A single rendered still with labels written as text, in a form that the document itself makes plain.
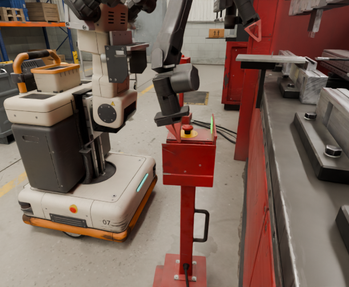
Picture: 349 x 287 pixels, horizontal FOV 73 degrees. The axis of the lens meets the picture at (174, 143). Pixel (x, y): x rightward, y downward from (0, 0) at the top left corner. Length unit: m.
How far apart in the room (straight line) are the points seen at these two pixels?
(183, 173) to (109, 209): 0.66
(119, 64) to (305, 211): 0.94
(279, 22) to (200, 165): 1.48
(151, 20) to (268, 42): 6.87
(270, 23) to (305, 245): 1.79
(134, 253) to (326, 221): 1.18
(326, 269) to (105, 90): 1.09
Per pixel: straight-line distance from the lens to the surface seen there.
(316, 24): 1.13
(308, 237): 0.37
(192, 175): 0.75
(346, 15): 2.09
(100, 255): 1.48
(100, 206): 1.34
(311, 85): 0.95
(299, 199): 0.43
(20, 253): 1.67
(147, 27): 8.68
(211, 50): 8.31
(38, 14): 8.82
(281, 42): 2.02
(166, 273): 1.22
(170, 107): 0.68
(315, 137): 0.59
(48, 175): 1.43
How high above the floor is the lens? 1.12
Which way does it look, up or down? 26 degrees down
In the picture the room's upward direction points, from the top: straight up
